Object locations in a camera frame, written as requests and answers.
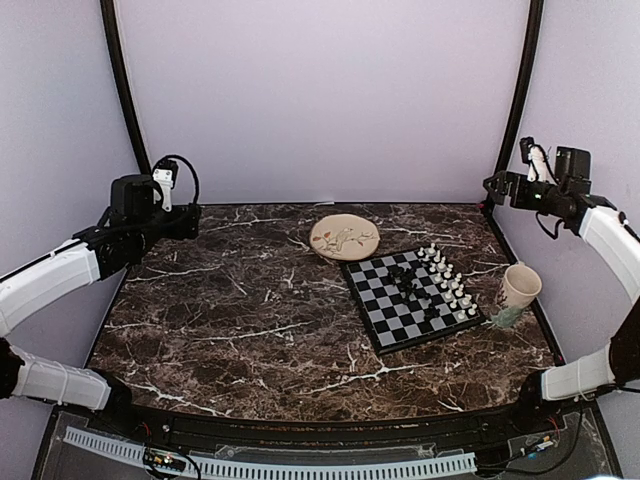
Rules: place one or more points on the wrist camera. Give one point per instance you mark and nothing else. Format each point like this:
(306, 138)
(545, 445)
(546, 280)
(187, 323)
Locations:
(164, 175)
(533, 155)

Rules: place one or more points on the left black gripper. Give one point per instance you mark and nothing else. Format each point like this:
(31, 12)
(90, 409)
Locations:
(185, 225)

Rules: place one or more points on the ceramic bird plate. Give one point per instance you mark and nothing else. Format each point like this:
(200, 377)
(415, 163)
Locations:
(344, 237)

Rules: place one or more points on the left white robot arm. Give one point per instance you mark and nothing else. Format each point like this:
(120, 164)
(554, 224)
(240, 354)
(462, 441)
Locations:
(94, 254)

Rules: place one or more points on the left black frame post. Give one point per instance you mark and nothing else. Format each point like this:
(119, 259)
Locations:
(121, 81)

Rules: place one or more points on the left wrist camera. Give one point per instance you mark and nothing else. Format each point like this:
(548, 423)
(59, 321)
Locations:
(164, 175)

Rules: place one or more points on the black frame post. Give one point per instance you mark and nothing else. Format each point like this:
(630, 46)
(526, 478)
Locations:
(121, 81)
(525, 70)

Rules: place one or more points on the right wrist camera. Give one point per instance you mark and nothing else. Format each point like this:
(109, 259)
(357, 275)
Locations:
(533, 155)

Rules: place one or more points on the cream ceramic cup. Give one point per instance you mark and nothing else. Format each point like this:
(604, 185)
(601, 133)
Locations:
(519, 287)

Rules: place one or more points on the right black frame post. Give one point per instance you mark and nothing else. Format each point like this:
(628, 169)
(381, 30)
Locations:
(525, 70)

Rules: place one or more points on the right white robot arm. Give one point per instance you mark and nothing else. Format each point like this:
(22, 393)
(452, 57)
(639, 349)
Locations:
(605, 229)

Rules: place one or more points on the black front rail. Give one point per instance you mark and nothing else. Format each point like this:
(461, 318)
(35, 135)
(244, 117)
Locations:
(484, 428)

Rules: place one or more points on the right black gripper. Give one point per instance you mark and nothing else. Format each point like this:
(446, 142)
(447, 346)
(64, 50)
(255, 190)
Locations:
(507, 178)

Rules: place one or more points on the white slotted cable duct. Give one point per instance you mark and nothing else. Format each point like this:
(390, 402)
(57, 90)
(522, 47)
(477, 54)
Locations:
(235, 462)

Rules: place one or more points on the green circuit board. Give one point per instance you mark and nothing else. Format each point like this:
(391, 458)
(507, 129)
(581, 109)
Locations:
(161, 460)

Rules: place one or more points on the black and grey chessboard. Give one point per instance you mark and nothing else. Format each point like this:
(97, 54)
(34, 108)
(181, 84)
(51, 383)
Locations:
(409, 298)

